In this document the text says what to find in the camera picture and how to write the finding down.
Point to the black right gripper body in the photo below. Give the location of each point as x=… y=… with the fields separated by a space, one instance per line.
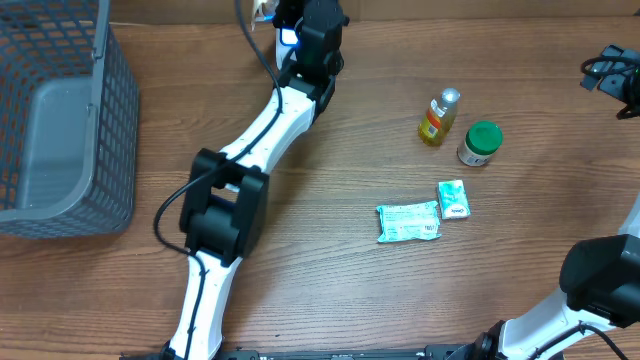
x=605 y=70

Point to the green lid white jar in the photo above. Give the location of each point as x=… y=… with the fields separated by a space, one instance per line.
x=481 y=142

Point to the yellow liquid bottle grey cap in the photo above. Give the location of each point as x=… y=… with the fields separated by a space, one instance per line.
x=439 y=118

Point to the green white tissue pack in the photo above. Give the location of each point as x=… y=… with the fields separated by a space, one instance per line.
x=453 y=200

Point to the teal tissue packet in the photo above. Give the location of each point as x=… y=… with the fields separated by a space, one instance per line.
x=409 y=222

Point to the brown snack bag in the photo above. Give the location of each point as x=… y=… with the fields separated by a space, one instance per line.
x=263 y=11

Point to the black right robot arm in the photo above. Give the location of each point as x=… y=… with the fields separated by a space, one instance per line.
x=598 y=291

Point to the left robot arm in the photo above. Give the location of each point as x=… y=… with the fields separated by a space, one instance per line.
x=226 y=196

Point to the white barcode scanner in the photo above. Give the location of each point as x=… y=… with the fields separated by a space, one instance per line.
x=286 y=44

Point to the dark grey mesh plastic basket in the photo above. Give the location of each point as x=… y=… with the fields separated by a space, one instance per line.
x=69 y=121

